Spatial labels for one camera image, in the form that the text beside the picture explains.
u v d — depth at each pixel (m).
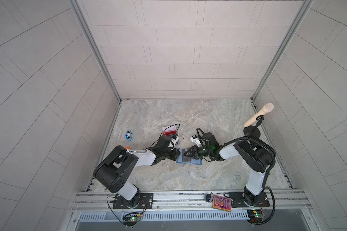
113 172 0.43
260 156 0.49
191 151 0.82
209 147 0.73
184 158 0.84
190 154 0.83
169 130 0.91
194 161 0.83
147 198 0.71
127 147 0.90
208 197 0.70
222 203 0.69
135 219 0.65
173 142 0.81
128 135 0.94
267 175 0.52
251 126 0.94
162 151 0.70
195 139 0.85
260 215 0.68
